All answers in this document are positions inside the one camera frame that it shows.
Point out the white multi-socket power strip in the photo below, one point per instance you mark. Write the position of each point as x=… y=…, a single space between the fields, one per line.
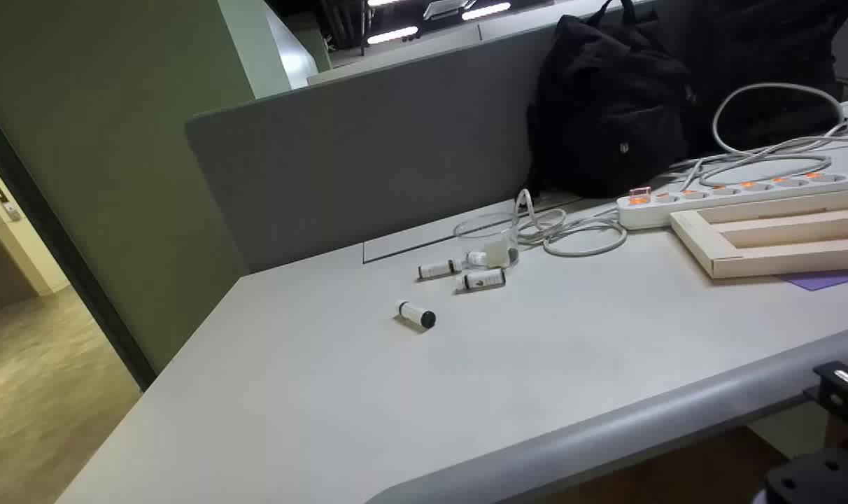
x=656 y=211

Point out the white cylinder with black cap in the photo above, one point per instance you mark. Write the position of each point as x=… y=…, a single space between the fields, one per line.
x=414 y=313
x=485 y=277
x=433 y=269

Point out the gray desk partition panel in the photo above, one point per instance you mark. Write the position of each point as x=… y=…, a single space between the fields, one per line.
x=366 y=158

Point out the fluorescent ceiling light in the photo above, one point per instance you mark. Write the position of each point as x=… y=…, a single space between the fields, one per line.
x=485 y=12
x=391 y=35

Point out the black backpack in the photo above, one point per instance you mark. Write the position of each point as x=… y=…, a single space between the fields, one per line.
x=607 y=102

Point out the purple paper sheet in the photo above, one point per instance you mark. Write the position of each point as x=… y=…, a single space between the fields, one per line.
x=829 y=280

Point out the light wooden frame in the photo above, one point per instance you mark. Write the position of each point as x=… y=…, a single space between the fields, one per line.
x=720 y=256

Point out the dark door frame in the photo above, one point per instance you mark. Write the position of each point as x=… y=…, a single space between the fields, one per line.
x=58 y=242

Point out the wall switch plate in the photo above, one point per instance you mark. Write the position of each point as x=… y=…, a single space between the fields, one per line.
x=4 y=203

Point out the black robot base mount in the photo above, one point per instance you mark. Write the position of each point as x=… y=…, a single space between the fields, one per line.
x=824 y=472

